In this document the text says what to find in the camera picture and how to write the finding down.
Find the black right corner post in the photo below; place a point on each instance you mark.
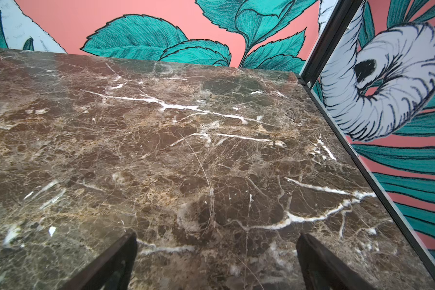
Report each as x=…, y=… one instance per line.
x=373, y=69

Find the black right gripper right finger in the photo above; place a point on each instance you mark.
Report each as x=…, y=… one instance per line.
x=322, y=270

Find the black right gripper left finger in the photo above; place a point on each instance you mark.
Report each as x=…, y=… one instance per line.
x=109, y=271

